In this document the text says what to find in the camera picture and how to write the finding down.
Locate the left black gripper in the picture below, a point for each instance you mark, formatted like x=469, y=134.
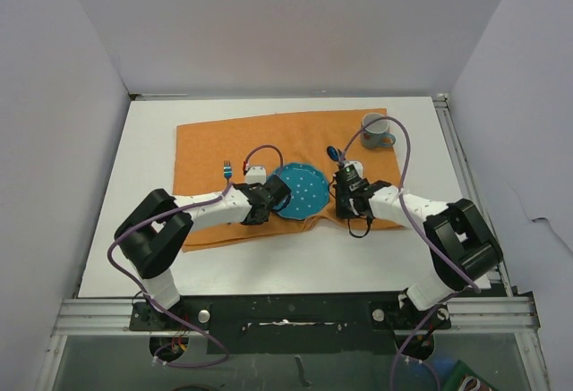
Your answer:
x=252, y=224

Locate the green object at corner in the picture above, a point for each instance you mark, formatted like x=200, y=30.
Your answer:
x=462, y=378

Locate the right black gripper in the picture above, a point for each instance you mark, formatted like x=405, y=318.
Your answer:
x=339, y=211

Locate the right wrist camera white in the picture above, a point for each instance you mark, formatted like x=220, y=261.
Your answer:
x=356, y=165

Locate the blue polka dot plate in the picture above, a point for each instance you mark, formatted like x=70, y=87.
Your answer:
x=309, y=191

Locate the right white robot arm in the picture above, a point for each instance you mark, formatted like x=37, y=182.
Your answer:
x=462, y=246

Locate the aluminium frame rail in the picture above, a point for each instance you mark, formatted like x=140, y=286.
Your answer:
x=291, y=244

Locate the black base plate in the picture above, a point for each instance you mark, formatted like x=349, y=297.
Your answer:
x=318, y=323

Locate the blue plastic spoon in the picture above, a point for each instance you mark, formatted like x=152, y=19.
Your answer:
x=333, y=153

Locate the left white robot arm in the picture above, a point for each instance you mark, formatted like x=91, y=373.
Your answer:
x=147, y=243

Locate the blue white mug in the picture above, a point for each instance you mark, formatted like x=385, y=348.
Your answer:
x=376, y=132

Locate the blue plastic fork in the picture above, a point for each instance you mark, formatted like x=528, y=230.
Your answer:
x=227, y=170

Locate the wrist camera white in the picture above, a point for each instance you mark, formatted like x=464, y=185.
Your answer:
x=356, y=165
x=255, y=174

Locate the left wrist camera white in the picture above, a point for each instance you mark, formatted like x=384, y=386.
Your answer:
x=255, y=174

